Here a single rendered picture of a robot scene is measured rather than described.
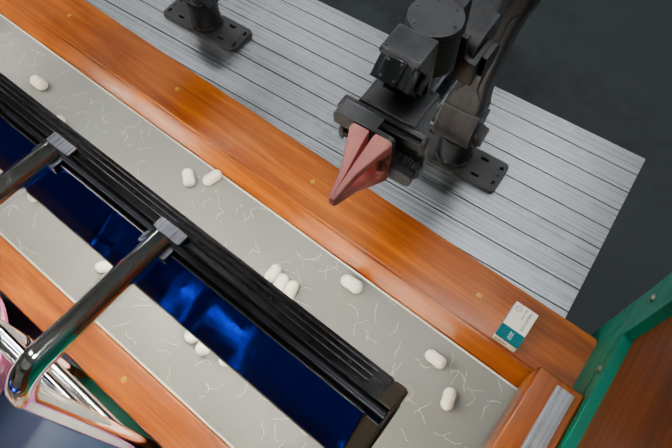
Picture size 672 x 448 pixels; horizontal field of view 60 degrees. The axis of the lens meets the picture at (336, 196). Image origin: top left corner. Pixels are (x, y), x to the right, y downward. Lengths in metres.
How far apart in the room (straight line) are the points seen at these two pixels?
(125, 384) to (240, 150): 0.40
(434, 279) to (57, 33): 0.84
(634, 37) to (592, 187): 1.41
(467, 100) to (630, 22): 1.65
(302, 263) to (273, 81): 0.44
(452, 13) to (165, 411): 0.60
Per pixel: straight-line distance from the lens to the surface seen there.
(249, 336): 0.49
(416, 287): 0.87
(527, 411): 0.75
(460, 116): 0.96
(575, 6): 2.53
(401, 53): 0.55
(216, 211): 0.96
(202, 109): 1.05
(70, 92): 1.19
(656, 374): 0.65
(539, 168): 1.13
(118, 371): 0.87
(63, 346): 0.51
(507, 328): 0.85
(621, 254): 1.92
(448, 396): 0.84
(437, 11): 0.60
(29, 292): 0.96
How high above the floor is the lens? 1.56
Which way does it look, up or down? 60 degrees down
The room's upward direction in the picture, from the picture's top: straight up
